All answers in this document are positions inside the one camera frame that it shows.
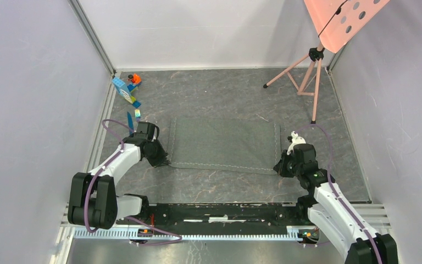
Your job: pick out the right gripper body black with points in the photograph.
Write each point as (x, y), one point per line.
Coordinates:
(293, 169)

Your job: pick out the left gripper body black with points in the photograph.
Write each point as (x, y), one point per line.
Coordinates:
(156, 153)

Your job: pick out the grey cloth napkin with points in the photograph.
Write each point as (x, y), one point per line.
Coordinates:
(224, 144)

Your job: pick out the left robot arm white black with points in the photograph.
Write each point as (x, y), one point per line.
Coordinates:
(93, 202)

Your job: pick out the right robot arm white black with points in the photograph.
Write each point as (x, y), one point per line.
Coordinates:
(324, 206)

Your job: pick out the blue plastic knife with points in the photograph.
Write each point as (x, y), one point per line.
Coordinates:
(130, 123)

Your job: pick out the blue toy block stack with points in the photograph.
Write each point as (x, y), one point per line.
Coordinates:
(125, 91)

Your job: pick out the orange toy figure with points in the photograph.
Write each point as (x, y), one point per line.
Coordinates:
(134, 79)

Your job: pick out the pink tripod stand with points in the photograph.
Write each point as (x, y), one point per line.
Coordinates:
(313, 72)

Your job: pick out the pink perforated board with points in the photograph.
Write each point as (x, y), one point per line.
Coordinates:
(337, 21)

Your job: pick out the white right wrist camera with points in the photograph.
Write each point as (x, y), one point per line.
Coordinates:
(294, 140)

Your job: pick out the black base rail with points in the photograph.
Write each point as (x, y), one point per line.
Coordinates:
(225, 218)

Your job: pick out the white slotted cable duct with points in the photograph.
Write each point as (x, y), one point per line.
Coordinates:
(135, 232)

